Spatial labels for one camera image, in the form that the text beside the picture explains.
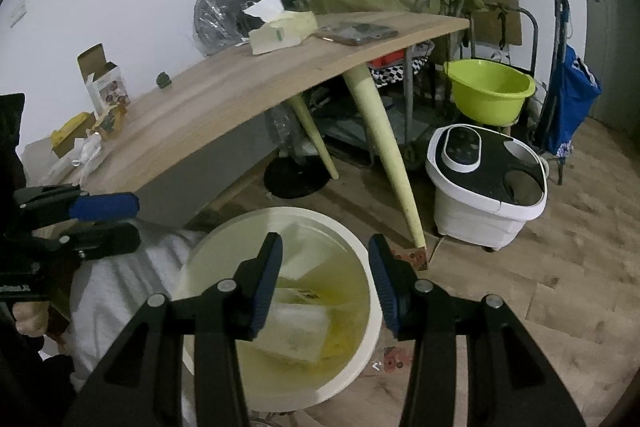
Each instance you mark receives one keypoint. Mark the small dark green object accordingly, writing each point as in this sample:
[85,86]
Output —
[163,80]

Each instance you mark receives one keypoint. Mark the blue shopping trolley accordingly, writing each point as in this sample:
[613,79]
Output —
[571,91]

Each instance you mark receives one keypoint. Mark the grey trousers leg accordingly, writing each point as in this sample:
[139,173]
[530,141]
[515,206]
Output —
[106,293]

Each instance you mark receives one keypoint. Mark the operator left hand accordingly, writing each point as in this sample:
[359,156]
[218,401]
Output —
[31,319]

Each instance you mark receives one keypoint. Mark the lime green basin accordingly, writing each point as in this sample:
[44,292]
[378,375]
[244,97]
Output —
[489,92]

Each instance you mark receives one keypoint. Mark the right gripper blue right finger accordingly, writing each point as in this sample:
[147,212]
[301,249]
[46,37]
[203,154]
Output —
[511,381]

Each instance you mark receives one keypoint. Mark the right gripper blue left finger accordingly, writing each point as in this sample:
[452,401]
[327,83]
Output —
[138,382]

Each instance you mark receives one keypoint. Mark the white black foot bath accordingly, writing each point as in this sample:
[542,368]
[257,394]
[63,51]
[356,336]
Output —
[487,185]

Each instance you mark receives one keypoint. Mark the cream round trash bin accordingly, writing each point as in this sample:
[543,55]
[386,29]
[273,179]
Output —
[319,254]

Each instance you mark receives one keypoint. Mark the white open product box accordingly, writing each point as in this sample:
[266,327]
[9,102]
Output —
[102,79]

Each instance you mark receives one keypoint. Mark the plastic wrapped black fan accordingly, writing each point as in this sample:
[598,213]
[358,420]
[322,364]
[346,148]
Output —
[221,24]

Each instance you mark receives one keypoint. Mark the cream tissue box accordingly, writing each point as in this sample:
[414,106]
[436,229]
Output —
[281,29]

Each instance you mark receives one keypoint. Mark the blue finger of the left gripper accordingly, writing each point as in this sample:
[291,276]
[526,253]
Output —
[102,206]
[100,240]

